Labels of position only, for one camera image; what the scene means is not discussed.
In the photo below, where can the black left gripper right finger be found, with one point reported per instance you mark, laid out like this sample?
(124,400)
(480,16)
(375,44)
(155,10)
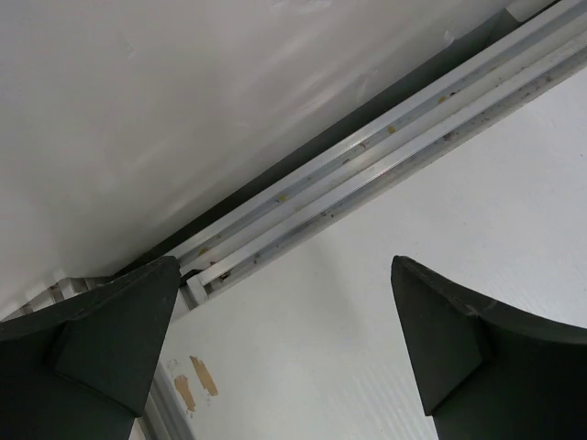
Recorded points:
(487,370)

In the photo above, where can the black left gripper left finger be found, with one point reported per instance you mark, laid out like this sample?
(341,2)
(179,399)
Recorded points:
(82,368)

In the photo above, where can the aluminium table edge rail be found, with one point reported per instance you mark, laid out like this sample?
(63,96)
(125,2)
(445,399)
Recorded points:
(463,102)

